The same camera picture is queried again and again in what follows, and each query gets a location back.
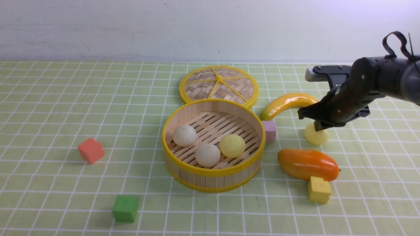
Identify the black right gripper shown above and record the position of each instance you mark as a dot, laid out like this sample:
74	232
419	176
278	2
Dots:
340	106

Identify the yellow bun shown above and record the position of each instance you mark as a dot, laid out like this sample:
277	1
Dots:
232	146
315	137

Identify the white bun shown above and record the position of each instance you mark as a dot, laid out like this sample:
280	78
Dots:
184	136
207	155

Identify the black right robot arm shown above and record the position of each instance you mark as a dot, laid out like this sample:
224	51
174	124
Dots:
353	88

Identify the bamboo steamer tray yellow rim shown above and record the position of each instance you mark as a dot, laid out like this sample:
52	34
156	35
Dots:
213	119

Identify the woven bamboo steamer lid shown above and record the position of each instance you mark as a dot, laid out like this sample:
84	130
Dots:
219	82

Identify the yellow toy banana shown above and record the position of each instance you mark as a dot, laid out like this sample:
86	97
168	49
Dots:
284	102

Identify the orange toy mango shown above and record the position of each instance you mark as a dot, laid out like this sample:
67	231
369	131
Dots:
305	163

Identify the pink cube block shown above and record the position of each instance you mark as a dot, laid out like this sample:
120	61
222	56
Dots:
270	130

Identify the yellow cube block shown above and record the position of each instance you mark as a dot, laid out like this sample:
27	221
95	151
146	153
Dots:
319	190

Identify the green cube block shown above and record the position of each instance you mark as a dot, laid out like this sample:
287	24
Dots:
125	208

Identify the red cube block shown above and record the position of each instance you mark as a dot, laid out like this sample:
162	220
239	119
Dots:
91	150

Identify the green checkered tablecloth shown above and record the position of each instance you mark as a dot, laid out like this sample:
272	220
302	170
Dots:
49	107

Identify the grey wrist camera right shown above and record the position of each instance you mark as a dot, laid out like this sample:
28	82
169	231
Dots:
335	75

